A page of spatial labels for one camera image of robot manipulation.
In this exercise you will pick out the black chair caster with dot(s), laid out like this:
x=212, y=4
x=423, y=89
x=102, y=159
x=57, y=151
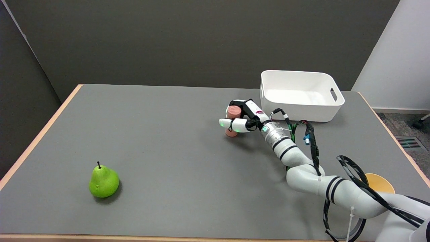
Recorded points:
x=418, y=124

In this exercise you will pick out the yellow round plate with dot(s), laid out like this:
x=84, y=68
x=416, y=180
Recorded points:
x=381, y=183

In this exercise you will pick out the green toy pear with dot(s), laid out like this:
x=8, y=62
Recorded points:
x=103, y=182

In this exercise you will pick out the white plastic bin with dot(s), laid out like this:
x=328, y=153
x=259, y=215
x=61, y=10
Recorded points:
x=300, y=95

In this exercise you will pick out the wooden cylinder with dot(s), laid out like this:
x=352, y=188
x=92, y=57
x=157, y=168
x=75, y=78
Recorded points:
x=232, y=121

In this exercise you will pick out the floor vent grille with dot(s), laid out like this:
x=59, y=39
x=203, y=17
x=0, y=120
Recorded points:
x=408, y=143

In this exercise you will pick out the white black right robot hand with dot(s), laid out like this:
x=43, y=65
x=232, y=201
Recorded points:
x=247, y=118

